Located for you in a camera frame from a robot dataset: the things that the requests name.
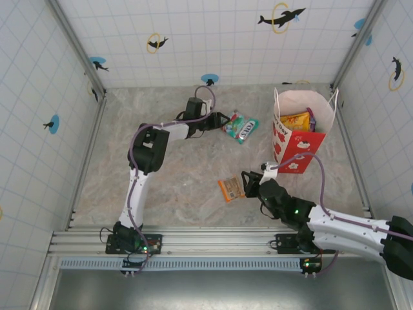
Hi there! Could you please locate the blue circle whale sticker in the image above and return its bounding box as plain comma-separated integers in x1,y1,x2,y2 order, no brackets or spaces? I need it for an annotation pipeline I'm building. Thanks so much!
351,18,374,47

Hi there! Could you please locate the aluminium corner post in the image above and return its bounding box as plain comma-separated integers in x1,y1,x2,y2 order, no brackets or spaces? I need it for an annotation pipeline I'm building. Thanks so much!
47,0,106,99
330,0,387,92

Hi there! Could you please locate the aluminium table side rail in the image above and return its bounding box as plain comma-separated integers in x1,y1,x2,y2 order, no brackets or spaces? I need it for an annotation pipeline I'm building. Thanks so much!
329,88,378,229
66,96,109,231

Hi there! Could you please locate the small control circuit board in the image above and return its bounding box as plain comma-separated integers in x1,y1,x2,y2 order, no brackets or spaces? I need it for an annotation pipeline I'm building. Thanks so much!
299,256,323,278
121,252,153,276

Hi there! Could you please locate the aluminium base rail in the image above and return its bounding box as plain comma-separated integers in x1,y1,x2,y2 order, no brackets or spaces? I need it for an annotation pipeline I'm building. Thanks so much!
48,225,395,258

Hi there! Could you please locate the blue circle shark sticker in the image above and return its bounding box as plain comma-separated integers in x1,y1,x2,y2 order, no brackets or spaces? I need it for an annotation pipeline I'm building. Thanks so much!
89,56,110,72

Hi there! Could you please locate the red and white paper bag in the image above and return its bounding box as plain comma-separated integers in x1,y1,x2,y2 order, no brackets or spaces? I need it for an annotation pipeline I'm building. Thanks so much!
272,87,339,174

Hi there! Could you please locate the yellow snack pack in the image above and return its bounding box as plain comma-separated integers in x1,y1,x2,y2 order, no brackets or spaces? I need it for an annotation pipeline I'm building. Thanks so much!
279,111,310,132

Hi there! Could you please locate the orca yellow ring sticker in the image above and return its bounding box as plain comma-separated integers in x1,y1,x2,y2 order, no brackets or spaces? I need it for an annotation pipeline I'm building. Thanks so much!
388,56,406,92

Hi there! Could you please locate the blue circle fish sticker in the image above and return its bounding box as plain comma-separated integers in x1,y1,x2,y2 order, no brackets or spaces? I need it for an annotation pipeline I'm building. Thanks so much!
43,114,61,135

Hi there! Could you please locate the small orange snack pack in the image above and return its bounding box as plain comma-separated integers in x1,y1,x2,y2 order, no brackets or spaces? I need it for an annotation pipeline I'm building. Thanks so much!
217,174,246,204

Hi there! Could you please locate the white slotted cable duct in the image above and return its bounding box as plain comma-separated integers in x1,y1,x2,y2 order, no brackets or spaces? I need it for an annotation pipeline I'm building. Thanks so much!
59,256,323,271

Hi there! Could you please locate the small dolphin ring sticker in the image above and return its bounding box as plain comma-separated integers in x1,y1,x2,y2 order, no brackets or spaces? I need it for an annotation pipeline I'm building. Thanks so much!
146,32,170,54

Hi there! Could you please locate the green Fox's candy bag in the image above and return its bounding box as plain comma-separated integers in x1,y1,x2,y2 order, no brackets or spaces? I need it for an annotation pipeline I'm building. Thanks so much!
221,109,259,145

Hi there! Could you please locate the penguin yellow ring sticker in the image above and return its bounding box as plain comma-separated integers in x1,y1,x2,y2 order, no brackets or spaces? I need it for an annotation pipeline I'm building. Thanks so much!
86,79,99,103

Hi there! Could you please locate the purple snack bag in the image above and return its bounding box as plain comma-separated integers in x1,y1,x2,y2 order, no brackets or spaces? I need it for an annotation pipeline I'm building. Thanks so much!
305,107,317,132

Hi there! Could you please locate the large dolphin ring sticker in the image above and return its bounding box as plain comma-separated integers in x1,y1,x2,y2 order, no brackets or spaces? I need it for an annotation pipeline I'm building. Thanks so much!
257,2,307,35

